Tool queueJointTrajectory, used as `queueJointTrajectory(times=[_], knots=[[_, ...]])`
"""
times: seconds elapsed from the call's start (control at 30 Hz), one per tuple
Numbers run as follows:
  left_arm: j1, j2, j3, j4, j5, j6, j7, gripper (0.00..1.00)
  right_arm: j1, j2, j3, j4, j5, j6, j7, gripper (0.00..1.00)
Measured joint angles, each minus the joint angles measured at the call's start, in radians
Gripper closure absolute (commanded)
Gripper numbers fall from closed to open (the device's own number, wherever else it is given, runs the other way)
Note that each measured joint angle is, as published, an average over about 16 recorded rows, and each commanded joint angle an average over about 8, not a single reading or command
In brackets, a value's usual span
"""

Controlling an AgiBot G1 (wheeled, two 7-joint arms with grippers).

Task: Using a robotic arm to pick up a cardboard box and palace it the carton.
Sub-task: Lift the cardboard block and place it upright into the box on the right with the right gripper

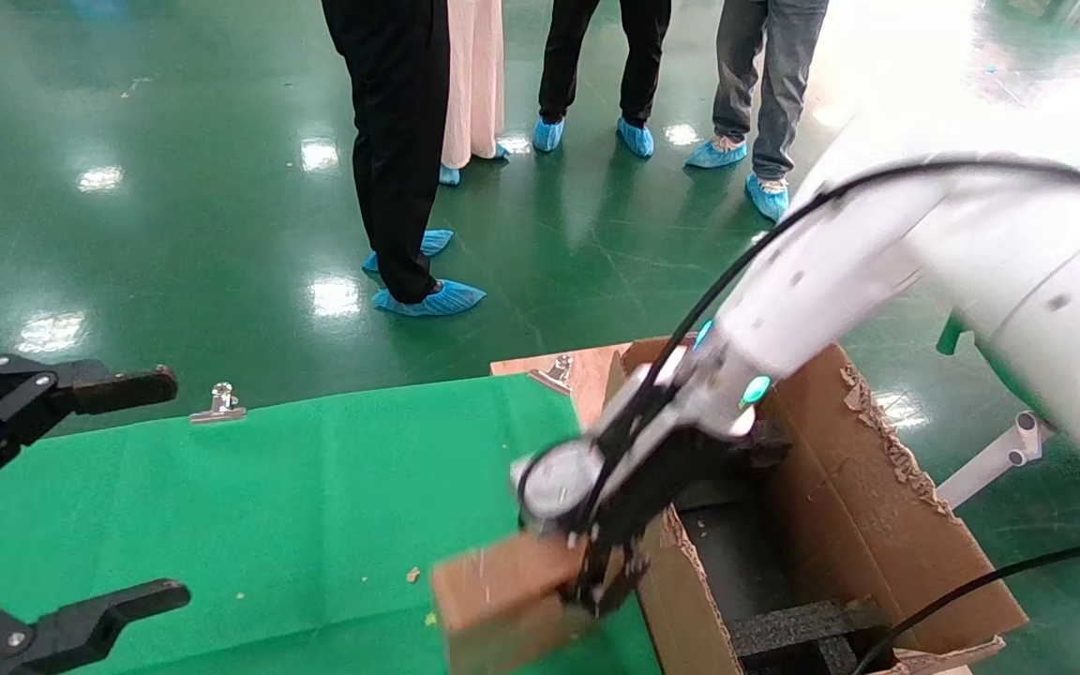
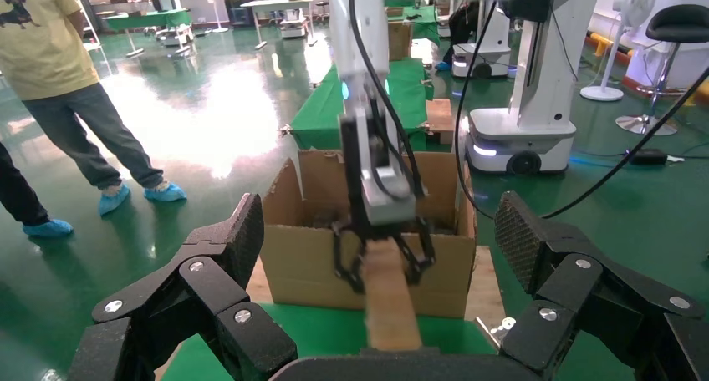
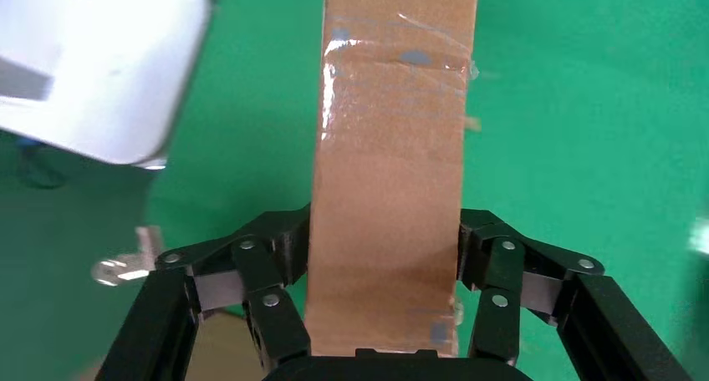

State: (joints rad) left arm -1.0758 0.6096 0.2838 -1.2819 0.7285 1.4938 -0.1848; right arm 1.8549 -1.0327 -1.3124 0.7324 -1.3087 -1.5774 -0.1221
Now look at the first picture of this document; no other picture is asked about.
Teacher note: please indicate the person in grey jeans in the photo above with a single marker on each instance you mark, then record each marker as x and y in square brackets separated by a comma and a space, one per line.
[784, 75]

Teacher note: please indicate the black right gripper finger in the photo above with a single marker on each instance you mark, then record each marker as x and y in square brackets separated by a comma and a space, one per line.
[632, 567]
[594, 591]

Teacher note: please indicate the person in pink skirt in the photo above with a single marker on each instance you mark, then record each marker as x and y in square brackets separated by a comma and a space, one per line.
[474, 84]

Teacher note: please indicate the white metal table leg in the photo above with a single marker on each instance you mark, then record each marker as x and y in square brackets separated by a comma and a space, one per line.
[999, 459]

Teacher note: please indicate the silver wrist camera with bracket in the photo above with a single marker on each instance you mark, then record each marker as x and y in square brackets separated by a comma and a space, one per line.
[559, 483]

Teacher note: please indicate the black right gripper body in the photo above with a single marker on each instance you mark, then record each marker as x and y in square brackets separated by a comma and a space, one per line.
[652, 478]

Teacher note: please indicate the black foam insert block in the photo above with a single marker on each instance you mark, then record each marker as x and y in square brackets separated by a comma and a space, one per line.
[772, 445]
[793, 628]

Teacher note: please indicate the large open cardboard carton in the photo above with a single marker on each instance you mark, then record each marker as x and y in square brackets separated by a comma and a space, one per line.
[877, 525]

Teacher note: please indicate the person in black trousers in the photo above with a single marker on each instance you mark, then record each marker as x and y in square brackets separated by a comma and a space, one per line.
[559, 56]
[399, 141]

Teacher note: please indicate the metal binder clip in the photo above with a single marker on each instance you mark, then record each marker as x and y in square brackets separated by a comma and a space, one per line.
[219, 408]
[554, 375]

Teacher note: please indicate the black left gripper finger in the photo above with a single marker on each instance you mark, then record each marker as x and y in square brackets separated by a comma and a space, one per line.
[81, 389]
[81, 628]

